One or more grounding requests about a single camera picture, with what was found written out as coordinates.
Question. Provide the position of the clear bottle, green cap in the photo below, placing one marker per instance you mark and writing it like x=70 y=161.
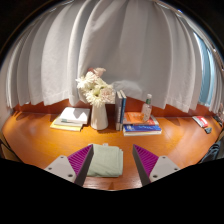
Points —
x=146 y=110

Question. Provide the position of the thin pale grey book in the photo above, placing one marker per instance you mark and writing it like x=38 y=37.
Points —
x=61 y=122

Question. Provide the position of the pale green towel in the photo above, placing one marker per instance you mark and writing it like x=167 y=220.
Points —
x=106 y=160

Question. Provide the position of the thick white book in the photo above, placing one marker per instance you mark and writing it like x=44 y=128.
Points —
x=75 y=115

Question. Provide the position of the flat yellow book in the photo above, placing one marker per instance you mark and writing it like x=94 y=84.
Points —
x=65 y=128

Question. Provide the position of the small dark object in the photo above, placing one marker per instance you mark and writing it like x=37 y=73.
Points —
x=208 y=130

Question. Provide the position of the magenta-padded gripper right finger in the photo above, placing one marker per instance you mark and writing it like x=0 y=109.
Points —
x=163 y=167

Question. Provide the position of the blue upright book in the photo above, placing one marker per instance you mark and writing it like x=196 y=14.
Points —
x=123 y=110

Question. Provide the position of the red and white packet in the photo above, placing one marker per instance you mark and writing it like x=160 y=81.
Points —
x=200 y=121

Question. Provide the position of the black bag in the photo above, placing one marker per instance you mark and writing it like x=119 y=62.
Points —
x=215 y=151

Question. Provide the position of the dark grey upright book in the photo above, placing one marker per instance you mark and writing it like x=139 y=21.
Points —
x=118 y=111

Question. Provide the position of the white flower bouquet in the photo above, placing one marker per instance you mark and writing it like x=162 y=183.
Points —
x=95 y=88

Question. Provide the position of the white pleated curtain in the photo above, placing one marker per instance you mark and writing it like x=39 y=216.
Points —
x=116 y=43

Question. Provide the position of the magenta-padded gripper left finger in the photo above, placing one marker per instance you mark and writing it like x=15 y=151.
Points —
x=61 y=167

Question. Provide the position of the white ceramic vase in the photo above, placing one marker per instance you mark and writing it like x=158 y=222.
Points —
x=99 y=118

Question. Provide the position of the orange flat book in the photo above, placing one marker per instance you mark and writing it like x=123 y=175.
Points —
x=133 y=117

